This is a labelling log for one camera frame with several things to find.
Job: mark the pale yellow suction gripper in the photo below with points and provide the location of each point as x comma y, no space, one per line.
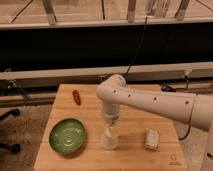
113,130

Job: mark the white ceramic cup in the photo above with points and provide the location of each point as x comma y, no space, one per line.
109,140

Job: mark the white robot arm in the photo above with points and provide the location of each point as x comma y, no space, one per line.
193,109

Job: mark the red chili pepper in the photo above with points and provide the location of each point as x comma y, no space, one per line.
76,97

